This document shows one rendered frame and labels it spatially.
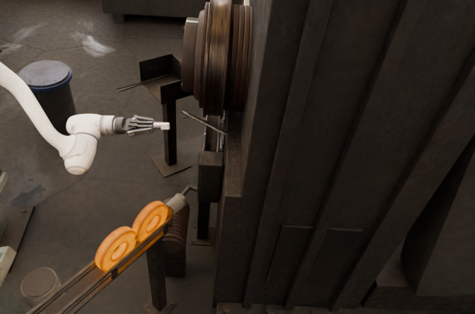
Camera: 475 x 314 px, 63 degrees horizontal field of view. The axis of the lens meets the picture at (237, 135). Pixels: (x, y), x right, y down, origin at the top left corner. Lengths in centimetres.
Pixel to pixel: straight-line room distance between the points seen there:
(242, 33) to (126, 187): 145
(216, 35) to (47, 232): 155
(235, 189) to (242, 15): 60
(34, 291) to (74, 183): 108
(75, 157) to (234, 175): 67
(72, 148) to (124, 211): 80
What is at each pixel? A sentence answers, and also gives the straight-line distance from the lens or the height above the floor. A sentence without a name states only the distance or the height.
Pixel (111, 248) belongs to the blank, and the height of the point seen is 78.
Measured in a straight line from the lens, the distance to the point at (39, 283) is 164.
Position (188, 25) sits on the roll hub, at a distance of 144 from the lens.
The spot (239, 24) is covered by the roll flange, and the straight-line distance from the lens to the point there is 138.
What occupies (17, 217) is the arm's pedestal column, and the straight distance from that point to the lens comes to 251.
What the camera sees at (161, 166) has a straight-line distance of 259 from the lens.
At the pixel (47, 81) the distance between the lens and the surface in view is 270.
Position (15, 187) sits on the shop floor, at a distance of 269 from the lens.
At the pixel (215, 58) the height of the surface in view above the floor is 123.
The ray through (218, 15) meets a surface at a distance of 136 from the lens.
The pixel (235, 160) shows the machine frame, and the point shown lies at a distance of 144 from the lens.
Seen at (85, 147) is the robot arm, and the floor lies 74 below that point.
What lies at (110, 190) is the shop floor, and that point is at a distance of 251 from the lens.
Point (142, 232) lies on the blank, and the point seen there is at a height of 72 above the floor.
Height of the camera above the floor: 191
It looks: 42 degrees down
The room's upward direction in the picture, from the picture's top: 7 degrees clockwise
